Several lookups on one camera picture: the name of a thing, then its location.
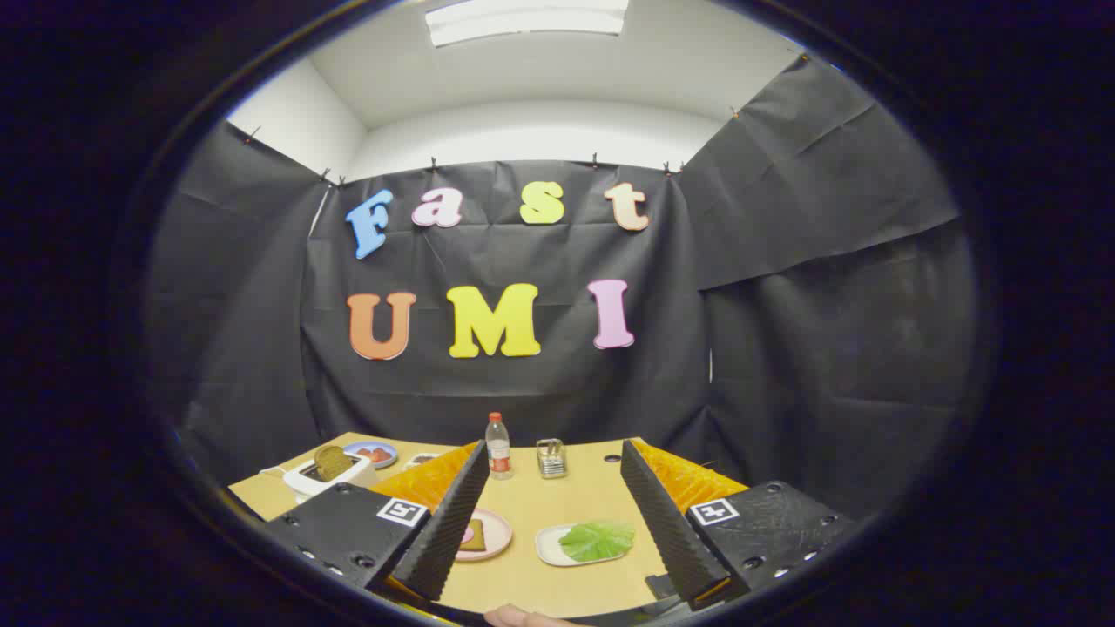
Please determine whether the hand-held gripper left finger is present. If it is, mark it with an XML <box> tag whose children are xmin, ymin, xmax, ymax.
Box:
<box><xmin>266</xmin><ymin>440</ymin><xmax>490</xmax><ymax>603</ymax></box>

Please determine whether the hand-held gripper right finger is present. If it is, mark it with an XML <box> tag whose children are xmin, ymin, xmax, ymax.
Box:
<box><xmin>620</xmin><ymin>438</ymin><xmax>859</xmax><ymax>610</ymax></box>

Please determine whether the green lettuce leaf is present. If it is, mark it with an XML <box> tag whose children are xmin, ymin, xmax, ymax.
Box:
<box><xmin>558</xmin><ymin>520</ymin><xmax>636</xmax><ymax>563</ymax></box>

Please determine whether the brown toast bread slice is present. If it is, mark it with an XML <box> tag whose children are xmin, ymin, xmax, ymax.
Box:
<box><xmin>314</xmin><ymin>445</ymin><xmax>356</xmax><ymax>482</ymax></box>

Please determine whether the pink plate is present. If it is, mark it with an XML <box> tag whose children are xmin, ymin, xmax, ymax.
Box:
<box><xmin>455</xmin><ymin>509</ymin><xmax>514</xmax><ymax>563</ymax></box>

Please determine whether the clear plastic water bottle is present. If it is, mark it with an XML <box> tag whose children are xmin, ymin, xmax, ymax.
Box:
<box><xmin>485</xmin><ymin>412</ymin><xmax>514</xmax><ymax>481</ymax></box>

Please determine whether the white rectangular plate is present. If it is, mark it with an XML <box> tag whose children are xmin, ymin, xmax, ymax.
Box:
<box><xmin>535</xmin><ymin>522</ymin><xmax>635</xmax><ymax>568</ymax></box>

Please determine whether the blue plate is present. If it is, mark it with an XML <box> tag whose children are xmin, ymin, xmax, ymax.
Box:
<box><xmin>343</xmin><ymin>441</ymin><xmax>399</xmax><ymax>469</ymax></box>

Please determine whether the white toaster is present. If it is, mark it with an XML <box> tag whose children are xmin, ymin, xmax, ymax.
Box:
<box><xmin>283</xmin><ymin>453</ymin><xmax>377</xmax><ymax>504</ymax></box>

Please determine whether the black backdrop cloth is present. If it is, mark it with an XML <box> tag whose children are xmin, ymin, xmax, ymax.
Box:
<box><xmin>144</xmin><ymin>57</ymin><xmax>981</xmax><ymax>523</ymax></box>

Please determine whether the ceiling light panel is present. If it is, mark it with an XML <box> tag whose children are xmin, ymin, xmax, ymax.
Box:
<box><xmin>425</xmin><ymin>0</ymin><xmax>630</xmax><ymax>47</ymax></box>

